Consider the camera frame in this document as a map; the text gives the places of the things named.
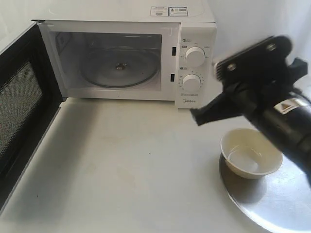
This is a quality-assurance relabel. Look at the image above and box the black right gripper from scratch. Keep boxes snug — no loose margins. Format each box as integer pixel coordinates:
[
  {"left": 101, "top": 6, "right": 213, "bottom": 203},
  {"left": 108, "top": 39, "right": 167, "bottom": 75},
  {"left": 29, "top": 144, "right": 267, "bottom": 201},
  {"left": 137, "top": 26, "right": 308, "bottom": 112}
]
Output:
[{"left": 190, "top": 57, "right": 308, "bottom": 127}]

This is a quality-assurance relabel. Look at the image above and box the cream ceramic bowl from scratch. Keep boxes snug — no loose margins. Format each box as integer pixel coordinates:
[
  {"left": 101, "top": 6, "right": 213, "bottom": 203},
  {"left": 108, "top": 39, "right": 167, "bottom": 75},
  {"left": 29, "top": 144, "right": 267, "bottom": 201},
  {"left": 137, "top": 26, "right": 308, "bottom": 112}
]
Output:
[{"left": 220, "top": 128, "right": 283, "bottom": 179}]

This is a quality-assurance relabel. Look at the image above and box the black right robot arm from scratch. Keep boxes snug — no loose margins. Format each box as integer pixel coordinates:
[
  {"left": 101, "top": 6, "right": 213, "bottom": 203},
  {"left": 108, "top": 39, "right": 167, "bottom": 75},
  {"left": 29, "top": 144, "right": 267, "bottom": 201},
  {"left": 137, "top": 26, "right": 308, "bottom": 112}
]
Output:
[{"left": 190, "top": 57, "right": 311, "bottom": 177}]

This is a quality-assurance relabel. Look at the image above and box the white microwave oven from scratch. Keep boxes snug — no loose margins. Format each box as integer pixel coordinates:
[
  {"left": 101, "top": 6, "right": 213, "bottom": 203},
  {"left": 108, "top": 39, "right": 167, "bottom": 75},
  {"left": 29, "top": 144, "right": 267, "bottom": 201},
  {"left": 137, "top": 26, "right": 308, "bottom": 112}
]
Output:
[{"left": 32, "top": 0, "right": 217, "bottom": 109}]

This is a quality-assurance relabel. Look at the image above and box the glass microwave turntable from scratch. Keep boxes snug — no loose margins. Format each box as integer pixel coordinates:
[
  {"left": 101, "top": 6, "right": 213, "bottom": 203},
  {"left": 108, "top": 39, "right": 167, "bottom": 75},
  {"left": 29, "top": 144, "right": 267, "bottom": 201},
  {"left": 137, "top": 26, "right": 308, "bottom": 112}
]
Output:
[{"left": 80, "top": 48, "right": 160, "bottom": 88}]

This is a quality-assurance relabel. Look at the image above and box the round silver metal tray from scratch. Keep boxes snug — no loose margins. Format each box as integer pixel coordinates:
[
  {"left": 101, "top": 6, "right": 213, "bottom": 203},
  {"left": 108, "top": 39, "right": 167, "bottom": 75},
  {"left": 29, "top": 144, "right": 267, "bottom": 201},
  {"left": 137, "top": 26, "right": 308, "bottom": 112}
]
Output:
[{"left": 219, "top": 156, "right": 311, "bottom": 233}]

